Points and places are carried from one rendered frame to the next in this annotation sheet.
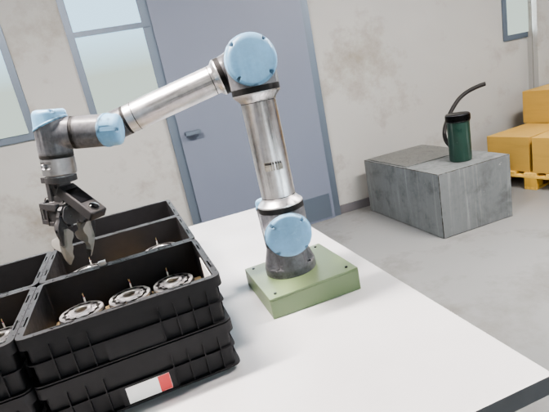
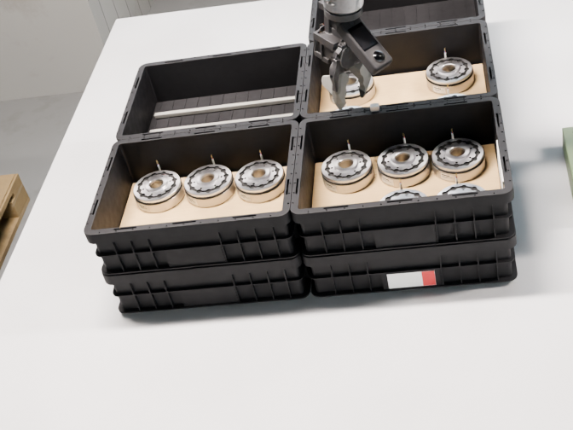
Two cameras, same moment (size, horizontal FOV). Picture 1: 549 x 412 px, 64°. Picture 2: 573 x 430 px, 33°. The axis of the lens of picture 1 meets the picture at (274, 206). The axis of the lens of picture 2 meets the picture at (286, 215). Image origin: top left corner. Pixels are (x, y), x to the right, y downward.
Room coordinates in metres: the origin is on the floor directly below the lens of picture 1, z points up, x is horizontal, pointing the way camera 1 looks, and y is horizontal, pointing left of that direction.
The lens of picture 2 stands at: (-0.45, -0.17, 2.06)
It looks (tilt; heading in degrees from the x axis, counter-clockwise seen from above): 39 degrees down; 31
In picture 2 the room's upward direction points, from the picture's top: 14 degrees counter-clockwise
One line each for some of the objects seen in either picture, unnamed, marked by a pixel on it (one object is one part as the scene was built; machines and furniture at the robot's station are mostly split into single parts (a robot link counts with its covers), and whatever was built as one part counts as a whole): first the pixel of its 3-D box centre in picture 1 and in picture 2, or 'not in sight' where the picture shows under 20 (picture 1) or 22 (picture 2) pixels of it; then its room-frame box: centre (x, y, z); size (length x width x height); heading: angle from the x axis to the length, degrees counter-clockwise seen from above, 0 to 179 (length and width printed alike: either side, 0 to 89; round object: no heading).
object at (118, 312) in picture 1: (123, 284); (399, 157); (0.94, 0.37, 0.92); 0.40 x 0.30 x 0.02; 107
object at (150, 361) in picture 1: (142, 344); (408, 219); (0.94, 0.37, 0.76); 0.40 x 0.30 x 0.12; 107
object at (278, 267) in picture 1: (287, 252); not in sight; (1.21, -0.01, 0.81); 0.15 x 0.15 x 0.10
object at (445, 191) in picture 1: (437, 153); not in sight; (3.47, -1.38, 0.49); 1.00 x 0.80 x 0.98; 16
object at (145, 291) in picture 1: (130, 296); (402, 159); (1.00, 0.39, 0.86); 0.10 x 0.10 x 0.01
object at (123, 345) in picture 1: (129, 304); (402, 178); (0.94, 0.37, 0.87); 0.40 x 0.30 x 0.11; 107
